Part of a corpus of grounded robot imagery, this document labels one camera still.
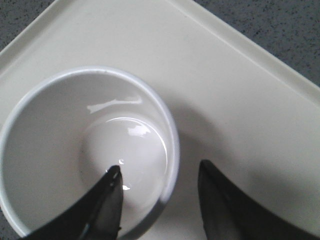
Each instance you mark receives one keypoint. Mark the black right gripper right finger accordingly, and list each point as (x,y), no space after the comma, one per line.
(229,214)

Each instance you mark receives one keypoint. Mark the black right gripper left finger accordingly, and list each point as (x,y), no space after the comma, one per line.
(96,216)

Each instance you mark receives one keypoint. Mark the white smiley mug black handle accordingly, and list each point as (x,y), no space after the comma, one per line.
(67,131)

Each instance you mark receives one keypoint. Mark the cream rectangular plastic tray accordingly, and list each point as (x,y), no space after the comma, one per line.
(235,104)

